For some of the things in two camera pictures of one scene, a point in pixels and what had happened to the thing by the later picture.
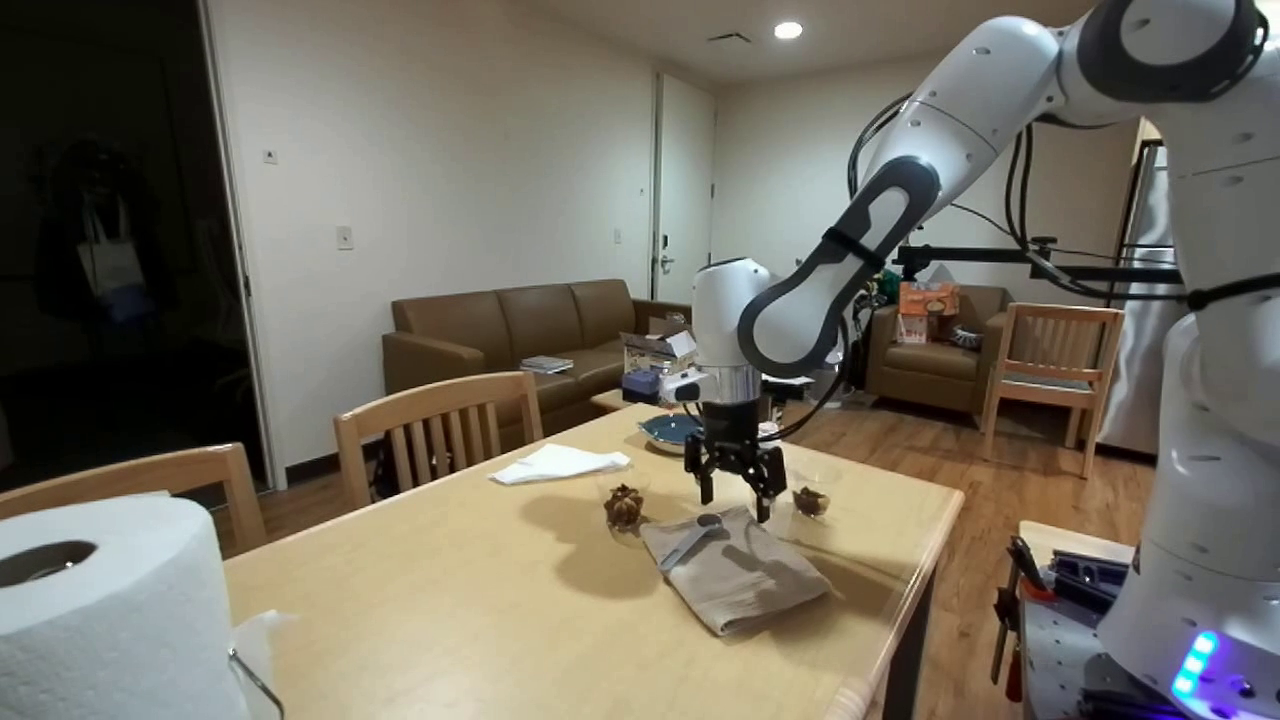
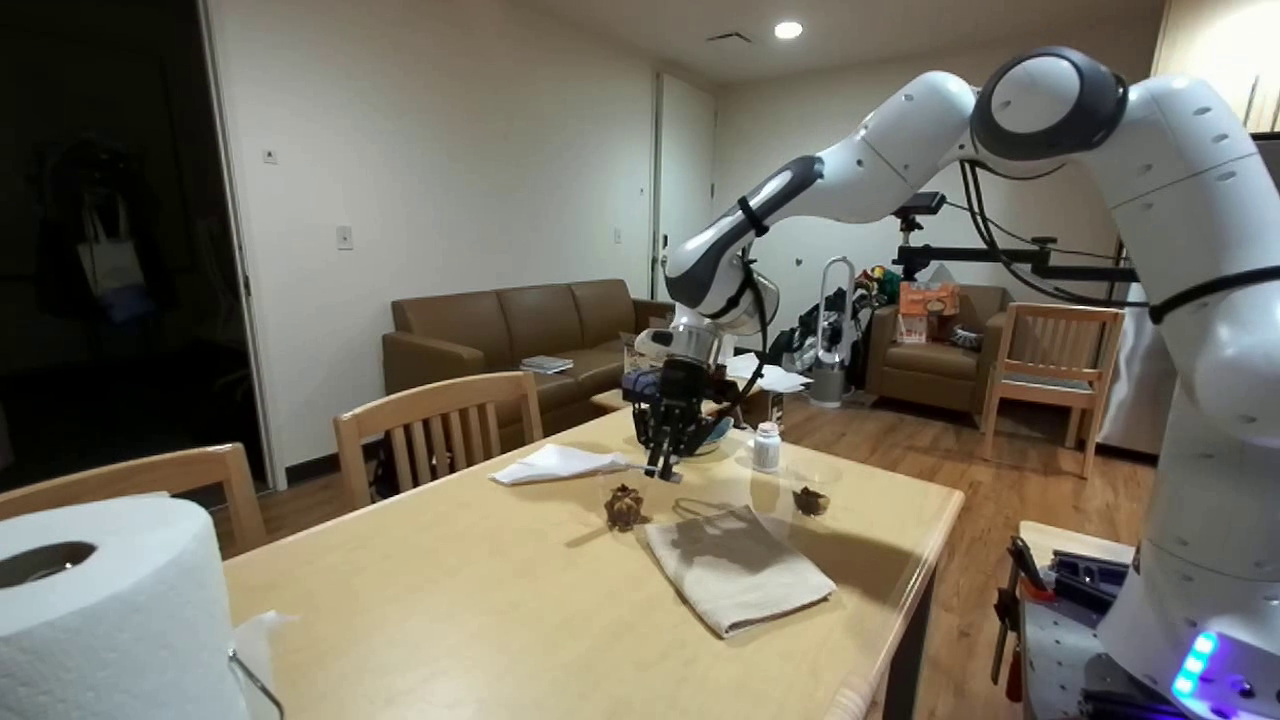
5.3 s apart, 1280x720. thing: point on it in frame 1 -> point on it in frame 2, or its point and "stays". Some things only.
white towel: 735,570 stays
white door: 680,186 stays
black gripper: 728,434 -> 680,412
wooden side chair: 1058,357 stays
